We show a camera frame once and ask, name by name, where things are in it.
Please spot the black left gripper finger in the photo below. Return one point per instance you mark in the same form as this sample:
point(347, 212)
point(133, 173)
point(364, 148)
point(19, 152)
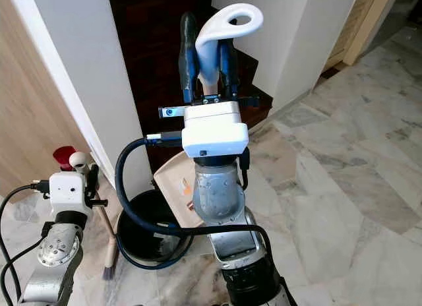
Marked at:
point(91, 179)

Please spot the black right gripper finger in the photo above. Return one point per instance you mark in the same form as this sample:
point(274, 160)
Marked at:
point(188, 52)
point(229, 65)

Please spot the beige broom purple bristles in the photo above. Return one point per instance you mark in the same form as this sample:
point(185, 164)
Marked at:
point(79, 161)

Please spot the dark wooden staircase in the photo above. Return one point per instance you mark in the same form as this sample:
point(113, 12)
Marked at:
point(151, 55)

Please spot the black trash bin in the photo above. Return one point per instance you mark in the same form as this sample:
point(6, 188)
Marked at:
point(142, 250)

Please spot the light wooden door panel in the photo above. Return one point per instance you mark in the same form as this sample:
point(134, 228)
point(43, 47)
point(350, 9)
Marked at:
point(26, 108)

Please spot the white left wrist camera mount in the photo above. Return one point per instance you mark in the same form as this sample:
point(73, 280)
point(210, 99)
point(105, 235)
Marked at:
point(69, 190)

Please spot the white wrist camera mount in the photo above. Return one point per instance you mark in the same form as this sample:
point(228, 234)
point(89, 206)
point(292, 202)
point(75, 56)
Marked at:
point(69, 190)
point(214, 131)

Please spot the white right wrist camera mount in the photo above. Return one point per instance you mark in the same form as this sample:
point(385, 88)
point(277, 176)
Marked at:
point(214, 131)

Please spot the wooden door frame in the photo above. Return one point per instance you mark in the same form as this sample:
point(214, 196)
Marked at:
point(362, 22)

